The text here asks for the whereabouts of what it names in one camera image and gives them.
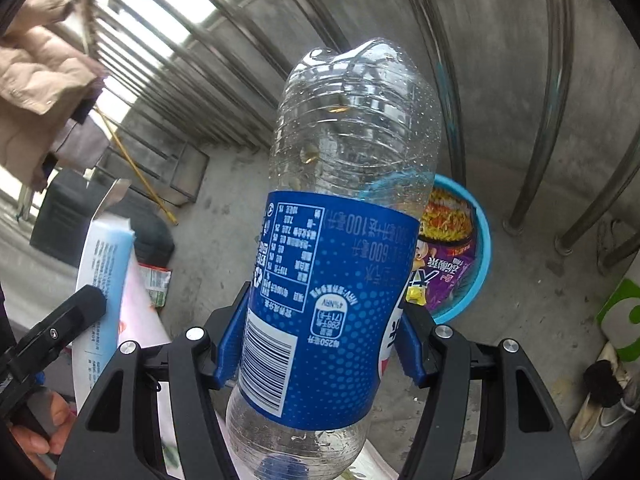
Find purple noodle snack bag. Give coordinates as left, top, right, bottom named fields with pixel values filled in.
left=406, top=188, right=475, bottom=312

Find blue white cardboard box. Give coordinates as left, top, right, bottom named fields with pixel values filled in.
left=72, top=179, right=170, bottom=406

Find clear Pepsi plastic bottle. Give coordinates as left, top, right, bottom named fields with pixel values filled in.
left=226, top=38, right=440, bottom=479

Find blue plastic trash basket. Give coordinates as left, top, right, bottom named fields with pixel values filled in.
left=406, top=174, right=491, bottom=324

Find person's left hand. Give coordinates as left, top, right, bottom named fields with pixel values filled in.
left=6, top=390, right=76, bottom=480

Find yellow snack packet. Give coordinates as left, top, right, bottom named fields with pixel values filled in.
left=139, top=263, right=172, bottom=309

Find white shoes on floor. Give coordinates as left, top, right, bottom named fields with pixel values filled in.
left=570, top=342, right=639, bottom=442

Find green white shopping bag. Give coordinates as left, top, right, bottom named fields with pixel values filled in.
left=597, top=278, right=640, bottom=366

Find dark green cabinet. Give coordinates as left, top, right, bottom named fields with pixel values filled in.
left=29, top=170, right=175, bottom=268

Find metal balcony railing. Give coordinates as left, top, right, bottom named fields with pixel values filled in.
left=79, top=0, right=639, bottom=256

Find beige hanging jacket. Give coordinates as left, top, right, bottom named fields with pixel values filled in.
left=1, top=0, right=105, bottom=192

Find yellow broom handle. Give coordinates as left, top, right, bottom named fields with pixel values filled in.
left=93, top=106, right=179, bottom=226

